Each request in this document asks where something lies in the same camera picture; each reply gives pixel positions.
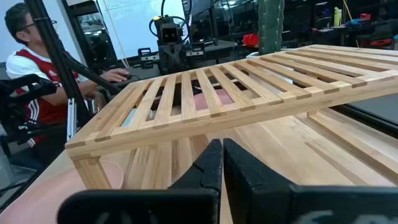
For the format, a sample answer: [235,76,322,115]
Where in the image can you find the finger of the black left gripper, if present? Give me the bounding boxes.
[185,42,206,62]
[137,47,160,70]

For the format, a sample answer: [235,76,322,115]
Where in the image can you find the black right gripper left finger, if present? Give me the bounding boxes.
[57,138,224,224]

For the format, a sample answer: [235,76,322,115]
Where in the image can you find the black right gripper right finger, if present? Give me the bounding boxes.
[223,138,398,224]

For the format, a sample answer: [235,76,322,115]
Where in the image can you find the pink ceramic plate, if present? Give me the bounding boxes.
[192,88,234,111]

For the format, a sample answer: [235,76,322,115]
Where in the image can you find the large beige bowl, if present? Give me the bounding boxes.
[0,159,125,224]

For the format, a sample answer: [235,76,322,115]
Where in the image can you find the slatted wooden shelf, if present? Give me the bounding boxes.
[64,44,398,190]

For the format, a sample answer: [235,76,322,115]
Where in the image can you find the gray desk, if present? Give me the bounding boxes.
[203,39,239,62]

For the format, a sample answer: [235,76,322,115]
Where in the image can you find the black computer mouse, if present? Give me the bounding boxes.
[110,74,134,87]

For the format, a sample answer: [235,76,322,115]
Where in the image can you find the person's hand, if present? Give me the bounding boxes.
[99,68,131,83]

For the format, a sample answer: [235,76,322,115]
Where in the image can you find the red plastic bin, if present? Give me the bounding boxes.
[242,33,259,47]

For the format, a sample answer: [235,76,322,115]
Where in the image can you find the white planter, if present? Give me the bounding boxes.
[245,49,295,85]

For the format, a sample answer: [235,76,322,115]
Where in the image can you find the light blue ceramic plate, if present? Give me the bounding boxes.
[121,107,155,127]

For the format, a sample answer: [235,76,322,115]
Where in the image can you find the green cactus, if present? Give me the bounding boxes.
[257,0,285,56]

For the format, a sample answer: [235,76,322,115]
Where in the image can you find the person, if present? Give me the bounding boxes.
[0,2,105,162]

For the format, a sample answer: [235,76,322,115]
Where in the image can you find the yellow-green bottle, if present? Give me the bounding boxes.
[333,6,342,27]

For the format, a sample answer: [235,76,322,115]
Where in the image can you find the blue item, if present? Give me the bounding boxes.
[345,18,371,27]

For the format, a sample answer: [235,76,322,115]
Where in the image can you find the flat red item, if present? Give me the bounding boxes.
[369,39,392,47]

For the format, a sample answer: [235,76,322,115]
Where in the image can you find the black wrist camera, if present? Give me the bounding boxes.
[154,16,183,44]

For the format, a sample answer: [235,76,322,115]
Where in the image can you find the black frame pole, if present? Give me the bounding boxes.
[24,0,123,128]

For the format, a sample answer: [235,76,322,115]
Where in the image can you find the silver metal bracket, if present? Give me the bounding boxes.
[66,98,78,141]

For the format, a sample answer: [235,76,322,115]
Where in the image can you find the black table border rail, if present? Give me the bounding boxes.
[329,104,398,139]

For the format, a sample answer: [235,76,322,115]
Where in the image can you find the black sleeved cable bundle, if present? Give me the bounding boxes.
[0,73,58,147]

